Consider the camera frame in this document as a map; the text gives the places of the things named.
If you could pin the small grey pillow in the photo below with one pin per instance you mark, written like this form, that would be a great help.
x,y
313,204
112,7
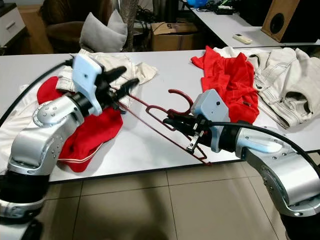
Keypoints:
x,y
119,21

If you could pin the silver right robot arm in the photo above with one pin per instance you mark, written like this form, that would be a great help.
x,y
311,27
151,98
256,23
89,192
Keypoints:
x,y
280,170

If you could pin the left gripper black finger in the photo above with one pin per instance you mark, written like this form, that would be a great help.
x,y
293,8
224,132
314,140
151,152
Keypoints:
x,y
115,74
127,88

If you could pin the white cloth garment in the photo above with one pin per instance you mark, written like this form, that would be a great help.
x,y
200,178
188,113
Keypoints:
x,y
10,125

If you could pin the bright red shirt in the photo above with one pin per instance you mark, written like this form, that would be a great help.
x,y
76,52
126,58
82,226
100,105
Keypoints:
x,y
230,75

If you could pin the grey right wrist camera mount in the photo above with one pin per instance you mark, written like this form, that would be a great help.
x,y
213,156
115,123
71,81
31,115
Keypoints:
x,y
210,107

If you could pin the red shorts white stripe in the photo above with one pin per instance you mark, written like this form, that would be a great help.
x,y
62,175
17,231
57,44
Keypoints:
x,y
95,135

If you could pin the wooden loudspeaker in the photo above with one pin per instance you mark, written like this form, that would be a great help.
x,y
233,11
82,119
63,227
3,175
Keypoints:
x,y
292,10

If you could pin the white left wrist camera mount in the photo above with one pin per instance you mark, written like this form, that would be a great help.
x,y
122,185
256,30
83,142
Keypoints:
x,y
86,80

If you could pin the white table black frame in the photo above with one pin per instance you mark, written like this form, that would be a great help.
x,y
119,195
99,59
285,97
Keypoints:
x,y
175,70

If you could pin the white remote control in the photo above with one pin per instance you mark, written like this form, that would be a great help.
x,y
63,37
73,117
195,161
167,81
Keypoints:
x,y
243,38

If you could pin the brown armchair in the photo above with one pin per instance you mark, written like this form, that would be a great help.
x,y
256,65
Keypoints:
x,y
65,35

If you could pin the white drawer cabinet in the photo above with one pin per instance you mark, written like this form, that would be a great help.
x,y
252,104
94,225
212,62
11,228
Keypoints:
x,y
11,25

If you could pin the grey textured pole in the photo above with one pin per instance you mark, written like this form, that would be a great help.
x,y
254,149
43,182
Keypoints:
x,y
129,20

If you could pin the large grey pillow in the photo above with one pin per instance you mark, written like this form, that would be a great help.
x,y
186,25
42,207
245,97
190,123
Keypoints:
x,y
100,37

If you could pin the cream denim garment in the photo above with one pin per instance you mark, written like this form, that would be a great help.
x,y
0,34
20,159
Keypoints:
x,y
285,80

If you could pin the open brown cardboard box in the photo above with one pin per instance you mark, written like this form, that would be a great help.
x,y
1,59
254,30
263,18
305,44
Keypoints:
x,y
170,42

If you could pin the long white desk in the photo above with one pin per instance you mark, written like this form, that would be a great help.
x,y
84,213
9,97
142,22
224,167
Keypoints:
x,y
222,25

